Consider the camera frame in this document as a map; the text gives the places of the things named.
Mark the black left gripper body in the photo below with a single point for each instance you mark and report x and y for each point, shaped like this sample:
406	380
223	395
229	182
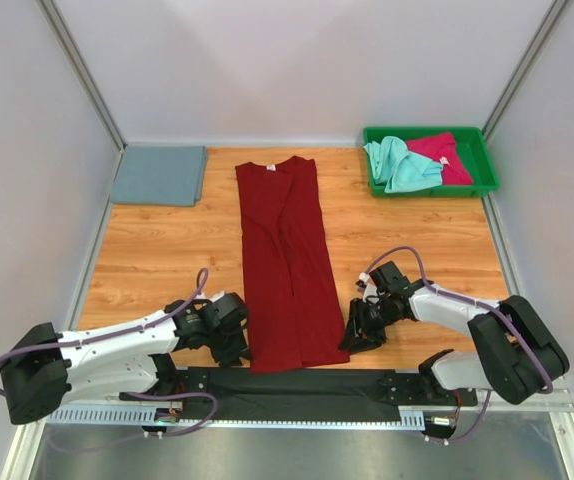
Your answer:
228	345

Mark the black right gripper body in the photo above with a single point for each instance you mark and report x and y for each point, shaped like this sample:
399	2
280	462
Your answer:
369	321

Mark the dark red t shirt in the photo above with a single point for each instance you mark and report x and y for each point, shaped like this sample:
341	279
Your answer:
295	318

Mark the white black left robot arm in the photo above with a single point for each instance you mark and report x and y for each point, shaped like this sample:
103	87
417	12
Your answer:
132	360

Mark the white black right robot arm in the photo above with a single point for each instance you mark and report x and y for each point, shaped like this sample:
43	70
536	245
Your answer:
515	355

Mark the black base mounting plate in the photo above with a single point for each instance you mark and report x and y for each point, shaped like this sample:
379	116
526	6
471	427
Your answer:
319	394

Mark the teal t shirt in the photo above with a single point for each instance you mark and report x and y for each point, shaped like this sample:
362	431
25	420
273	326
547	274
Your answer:
397	169

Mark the pink t shirt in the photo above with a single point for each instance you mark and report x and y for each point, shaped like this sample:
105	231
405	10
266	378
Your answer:
442	149

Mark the folded grey blue t shirt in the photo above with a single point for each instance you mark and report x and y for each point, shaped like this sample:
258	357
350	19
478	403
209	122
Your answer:
160	175

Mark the green plastic tray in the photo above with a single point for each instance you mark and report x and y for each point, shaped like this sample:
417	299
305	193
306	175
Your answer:
470	148

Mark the slotted grey cable duct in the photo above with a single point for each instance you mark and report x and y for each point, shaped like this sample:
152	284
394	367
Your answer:
81	414

